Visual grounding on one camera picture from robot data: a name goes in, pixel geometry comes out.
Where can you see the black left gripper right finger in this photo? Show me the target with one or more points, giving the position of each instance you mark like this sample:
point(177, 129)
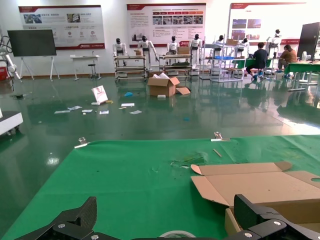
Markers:
point(247, 212)

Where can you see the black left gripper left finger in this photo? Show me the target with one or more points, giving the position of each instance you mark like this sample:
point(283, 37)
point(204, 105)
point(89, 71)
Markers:
point(85, 215)

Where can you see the white industrial robot arm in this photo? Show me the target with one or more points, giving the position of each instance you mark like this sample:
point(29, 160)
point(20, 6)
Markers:
point(11, 66)

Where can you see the open brown cardboard mailer box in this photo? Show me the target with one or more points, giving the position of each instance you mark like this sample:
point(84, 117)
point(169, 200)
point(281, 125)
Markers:
point(250, 185)

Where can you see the small white box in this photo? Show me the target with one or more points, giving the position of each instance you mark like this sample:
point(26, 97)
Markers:
point(95, 103)

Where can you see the large open cardboard box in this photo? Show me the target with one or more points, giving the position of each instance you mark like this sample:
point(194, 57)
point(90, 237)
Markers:
point(161, 87)

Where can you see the red box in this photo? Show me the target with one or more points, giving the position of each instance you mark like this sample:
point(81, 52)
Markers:
point(3, 73)

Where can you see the small cardboard box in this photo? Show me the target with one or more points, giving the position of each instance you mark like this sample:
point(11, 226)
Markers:
point(138, 53)

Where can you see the flat cardboard box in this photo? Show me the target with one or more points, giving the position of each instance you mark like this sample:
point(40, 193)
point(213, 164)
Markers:
point(232, 42)

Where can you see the medium cardboard box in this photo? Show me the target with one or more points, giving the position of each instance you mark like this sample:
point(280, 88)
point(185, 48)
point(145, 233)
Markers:
point(183, 50)

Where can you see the green table cloth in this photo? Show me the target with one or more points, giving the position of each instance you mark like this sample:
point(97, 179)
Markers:
point(125, 187)

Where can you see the thin wooden stick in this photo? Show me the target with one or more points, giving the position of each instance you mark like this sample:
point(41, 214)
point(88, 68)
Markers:
point(217, 152)

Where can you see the silver binder clip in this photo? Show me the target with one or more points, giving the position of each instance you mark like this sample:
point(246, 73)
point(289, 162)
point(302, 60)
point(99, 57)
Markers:
point(220, 139)
point(81, 143)

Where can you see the clear tape roll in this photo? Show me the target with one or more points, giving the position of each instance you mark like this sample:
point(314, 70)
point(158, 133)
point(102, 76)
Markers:
point(175, 233)

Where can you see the crumpled clear tape patch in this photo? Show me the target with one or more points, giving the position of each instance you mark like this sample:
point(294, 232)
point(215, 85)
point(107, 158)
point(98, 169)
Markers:
point(190, 160)

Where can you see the flat white paper packet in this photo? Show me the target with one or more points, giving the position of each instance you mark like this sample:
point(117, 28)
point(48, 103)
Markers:
point(62, 112)
point(135, 112)
point(74, 108)
point(87, 110)
point(127, 104)
point(104, 112)

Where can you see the small blue scrap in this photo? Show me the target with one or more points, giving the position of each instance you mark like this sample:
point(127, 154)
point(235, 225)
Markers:
point(186, 119)

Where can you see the small yellow item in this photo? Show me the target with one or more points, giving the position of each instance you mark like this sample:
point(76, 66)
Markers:
point(109, 101)

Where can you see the white wheeled cart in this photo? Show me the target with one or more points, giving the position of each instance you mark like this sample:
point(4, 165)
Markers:
point(10, 122)

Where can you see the blue shoe cover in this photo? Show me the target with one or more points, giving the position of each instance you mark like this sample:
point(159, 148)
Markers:
point(128, 94)

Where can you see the grey metal shelving rack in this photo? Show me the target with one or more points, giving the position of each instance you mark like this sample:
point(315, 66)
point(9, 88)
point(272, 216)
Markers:
point(220, 80)

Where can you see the black flat floor item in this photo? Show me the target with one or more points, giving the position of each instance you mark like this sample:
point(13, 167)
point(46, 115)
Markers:
point(20, 95)

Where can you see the white foam block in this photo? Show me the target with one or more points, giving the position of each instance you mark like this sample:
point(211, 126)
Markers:
point(161, 96)

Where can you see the brown wooden stool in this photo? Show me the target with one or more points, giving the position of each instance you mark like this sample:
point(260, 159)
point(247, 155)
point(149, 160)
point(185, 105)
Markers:
point(233, 70)

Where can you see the green covered work table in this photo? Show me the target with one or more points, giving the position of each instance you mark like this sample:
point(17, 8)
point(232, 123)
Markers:
point(240, 63)
point(302, 67)

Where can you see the black round stool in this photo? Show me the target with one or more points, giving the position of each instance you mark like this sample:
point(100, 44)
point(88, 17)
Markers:
point(92, 65)

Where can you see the metal tube rack cart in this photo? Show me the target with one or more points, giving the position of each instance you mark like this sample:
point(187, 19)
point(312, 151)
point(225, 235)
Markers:
point(130, 68)
point(175, 67)

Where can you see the seated person in dark shirt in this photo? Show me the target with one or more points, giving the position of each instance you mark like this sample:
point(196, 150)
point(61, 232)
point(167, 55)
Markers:
point(260, 58)

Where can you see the blue plastic bin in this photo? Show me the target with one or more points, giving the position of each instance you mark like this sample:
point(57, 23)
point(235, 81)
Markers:
point(223, 58)

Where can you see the white desk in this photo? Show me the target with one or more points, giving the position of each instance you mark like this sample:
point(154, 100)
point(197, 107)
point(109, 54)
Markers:
point(85, 58)

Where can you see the seated person in brown shirt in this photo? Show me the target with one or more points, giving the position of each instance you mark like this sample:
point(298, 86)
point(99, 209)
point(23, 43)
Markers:
point(290, 56)

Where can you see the white humanoid robot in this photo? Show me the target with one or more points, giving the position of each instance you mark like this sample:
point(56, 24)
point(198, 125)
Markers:
point(119, 48)
point(195, 47)
point(243, 46)
point(220, 41)
point(173, 46)
point(145, 46)
point(274, 40)

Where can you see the small white desk fan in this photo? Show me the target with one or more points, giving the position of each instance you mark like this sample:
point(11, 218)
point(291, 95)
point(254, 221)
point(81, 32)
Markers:
point(303, 55)

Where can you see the black screen on white stand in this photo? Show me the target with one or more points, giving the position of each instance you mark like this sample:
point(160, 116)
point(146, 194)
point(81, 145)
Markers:
point(31, 42)

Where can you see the large black monitor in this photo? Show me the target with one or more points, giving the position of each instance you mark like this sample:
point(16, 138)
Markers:
point(308, 40)

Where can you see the wall poster with building photos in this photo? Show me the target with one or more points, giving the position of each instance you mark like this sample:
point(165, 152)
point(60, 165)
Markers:
point(270, 15)

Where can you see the wall poster with photo row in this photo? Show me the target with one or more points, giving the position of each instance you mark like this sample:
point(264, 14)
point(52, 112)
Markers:
point(142, 22)

